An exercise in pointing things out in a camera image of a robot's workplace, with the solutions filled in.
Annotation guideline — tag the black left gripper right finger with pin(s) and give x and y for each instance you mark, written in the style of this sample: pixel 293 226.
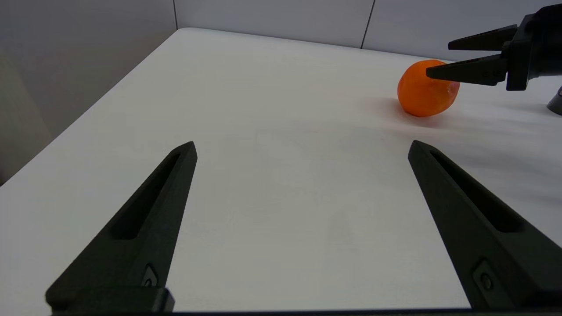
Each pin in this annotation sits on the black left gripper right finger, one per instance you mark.
pixel 483 228

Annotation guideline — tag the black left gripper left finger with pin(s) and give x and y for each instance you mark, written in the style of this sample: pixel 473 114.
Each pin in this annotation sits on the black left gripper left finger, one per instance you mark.
pixel 145 228

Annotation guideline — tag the orange fruit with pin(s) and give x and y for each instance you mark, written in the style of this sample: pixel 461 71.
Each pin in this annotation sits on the orange fruit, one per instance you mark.
pixel 419 94

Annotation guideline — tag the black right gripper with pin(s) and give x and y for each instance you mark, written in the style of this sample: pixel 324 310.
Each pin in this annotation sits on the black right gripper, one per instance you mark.
pixel 538 48

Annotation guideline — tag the black L'Oreal cosmetic tube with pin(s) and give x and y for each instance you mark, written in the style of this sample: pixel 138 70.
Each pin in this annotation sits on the black L'Oreal cosmetic tube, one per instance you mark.
pixel 556 104

